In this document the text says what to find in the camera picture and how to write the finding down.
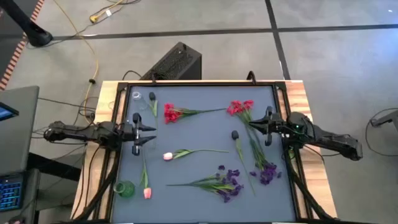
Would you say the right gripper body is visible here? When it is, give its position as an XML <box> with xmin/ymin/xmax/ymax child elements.
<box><xmin>264</xmin><ymin>105</ymin><xmax>289</xmax><ymax>147</ymax></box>

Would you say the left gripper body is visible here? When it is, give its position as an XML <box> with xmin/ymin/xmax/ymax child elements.
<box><xmin>123</xmin><ymin>112</ymin><xmax>142</xmax><ymax>156</ymax></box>

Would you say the pink tulip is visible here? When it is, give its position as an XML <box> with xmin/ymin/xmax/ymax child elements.
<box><xmin>162</xmin><ymin>148</ymin><xmax>230</xmax><ymax>162</ymax></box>
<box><xmin>139</xmin><ymin>148</ymin><xmax>153</xmax><ymax>200</ymax></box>

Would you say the black tulip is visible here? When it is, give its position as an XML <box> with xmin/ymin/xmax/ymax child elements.
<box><xmin>231</xmin><ymin>129</ymin><xmax>257</xmax><ymax>197</ymax></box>
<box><xmin>148</xmin><ymin>91</ymin><xmax>160</xmax><ymax>138</ymax></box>

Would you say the red flower bunch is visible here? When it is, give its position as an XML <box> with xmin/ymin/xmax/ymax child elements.
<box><xmin>226</xmin><ymin>99</ymin><xmax>265</xmax><ymax>166</ymax></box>
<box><xmin>164</xmin><ymin>103</ymin><xmax>228</xmax><ymax>125</ymax></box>

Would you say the clear ribbed glass vase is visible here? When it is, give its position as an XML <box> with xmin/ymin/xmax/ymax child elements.
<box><xmin>131</xmin><ymin>91</ymin><xmax>149</xmax><ymax>111</ymax></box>

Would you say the purple flower bunch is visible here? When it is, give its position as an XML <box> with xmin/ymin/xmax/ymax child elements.
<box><xmin>165</xmin><ymin>164</ymin><xmax>245</xmax><ymax>204</ymax></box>
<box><xmin>242</xmin><ymin>133</ymin><xmax>284</xmax><ymax>187</ymax></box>

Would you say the green glass vase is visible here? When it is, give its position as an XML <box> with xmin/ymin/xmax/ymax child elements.
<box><xmin>113</xmin><ymin>180</ymin><xmax>137</xmax><ymax>198</ymax></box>

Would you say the black computer tower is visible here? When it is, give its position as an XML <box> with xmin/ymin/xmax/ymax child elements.
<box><xmin>139</xmin><ymin>41</ymin><xmax>203</xmax><ymax>81</ymax></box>

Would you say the grey stand leg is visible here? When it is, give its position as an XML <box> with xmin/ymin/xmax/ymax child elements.
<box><xmin>369</xmin><ymin>109</ymin><xmax>398</xmax><ymax>131</ymax></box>

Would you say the grey laptop lid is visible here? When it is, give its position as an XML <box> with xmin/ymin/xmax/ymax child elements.
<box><xmin>0</xmin><ymin>85</ymin><xmax>40</xmax><ymax>177</ymax></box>

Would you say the small tilted screen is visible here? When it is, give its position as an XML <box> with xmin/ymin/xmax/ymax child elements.
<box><xmin>0</xmin><ymin>101</ymin><xmax>20</xmax><ymax>123</ymax></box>

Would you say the backlit keyboard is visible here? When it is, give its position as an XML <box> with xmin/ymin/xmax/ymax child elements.
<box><xmin>0</xmin><ymin>173</ymin><xmax>26</xmax><ymax>213</ymax></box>

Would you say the black stand base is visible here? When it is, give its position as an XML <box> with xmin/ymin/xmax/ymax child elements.
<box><xmin>0</xmin><ymin>0</ymin><xmax>54</xmax><ymax>48</ymax></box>

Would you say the black mat orange striped edge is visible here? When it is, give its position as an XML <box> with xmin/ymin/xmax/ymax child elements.
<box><xmin>0</xmin><ymin>0</ymin><xmax>46</xmax><ymax>91</ymax></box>

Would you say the black computer cable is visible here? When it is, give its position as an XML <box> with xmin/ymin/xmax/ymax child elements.
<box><xmin>122</xmin><ymin>70</ymin><xmax>144</xmax><ymax>81</ymax></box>

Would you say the long yellow cable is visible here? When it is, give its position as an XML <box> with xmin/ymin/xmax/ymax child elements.
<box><xmin>52</xmin><ymin>0</ymin><xmax>100</xmax><ymax>116</ymax></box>

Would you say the black floor cable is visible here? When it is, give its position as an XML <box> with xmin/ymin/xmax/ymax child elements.
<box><xmin>364</xmin><ymin>107</ymin><xmax>398</xmax><ymax>158</ymax></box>

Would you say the yellow cable with plug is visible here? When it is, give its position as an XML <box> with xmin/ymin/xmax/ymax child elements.
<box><xmin>89</xmin><ymin>0</ymin><xmax>125</xmax><ymax>24</ymax></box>

